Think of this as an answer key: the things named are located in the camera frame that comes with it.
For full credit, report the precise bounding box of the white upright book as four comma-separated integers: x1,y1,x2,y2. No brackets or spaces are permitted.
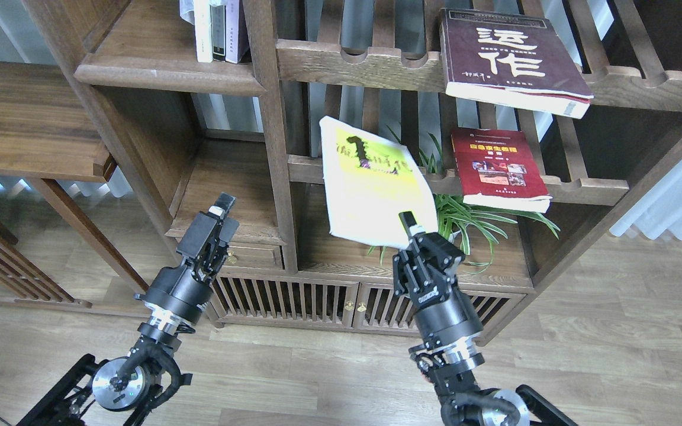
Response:
193,0,214,64

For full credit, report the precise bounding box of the lilac upright book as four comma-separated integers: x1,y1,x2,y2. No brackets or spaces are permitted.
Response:
225,1,249,64

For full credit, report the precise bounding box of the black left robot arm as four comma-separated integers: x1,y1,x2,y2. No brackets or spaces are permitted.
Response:
21,192,239,425

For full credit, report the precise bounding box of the wooden bookshelf unit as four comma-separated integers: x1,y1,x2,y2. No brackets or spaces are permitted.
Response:
24,0,682,347

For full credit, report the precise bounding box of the red paperback book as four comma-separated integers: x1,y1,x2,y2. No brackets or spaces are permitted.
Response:
451,127,552,214

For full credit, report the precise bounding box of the dark maroon large book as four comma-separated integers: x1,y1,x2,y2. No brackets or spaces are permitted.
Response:
439,8,594,119

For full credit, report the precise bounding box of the yellow green book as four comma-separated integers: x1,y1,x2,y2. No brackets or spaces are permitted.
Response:
319,116,438,249

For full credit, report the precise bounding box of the brass drawer knob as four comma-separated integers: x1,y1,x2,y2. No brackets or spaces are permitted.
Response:
226,250,239,265

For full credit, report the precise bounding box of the green spider plant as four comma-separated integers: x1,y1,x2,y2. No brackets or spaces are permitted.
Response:
368,127,561,276

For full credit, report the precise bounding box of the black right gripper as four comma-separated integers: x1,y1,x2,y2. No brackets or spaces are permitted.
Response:
393,211,484,356

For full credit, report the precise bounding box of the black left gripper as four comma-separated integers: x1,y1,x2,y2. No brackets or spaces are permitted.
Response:
135,192,239,325

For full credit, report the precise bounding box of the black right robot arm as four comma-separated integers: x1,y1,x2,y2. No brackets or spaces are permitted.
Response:
393,211,573,425

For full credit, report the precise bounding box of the wooden side table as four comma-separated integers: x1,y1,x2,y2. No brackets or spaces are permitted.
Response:
0,62,148,319

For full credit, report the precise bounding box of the dark grey upright book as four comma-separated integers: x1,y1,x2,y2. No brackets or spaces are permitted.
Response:
210,1,227,60

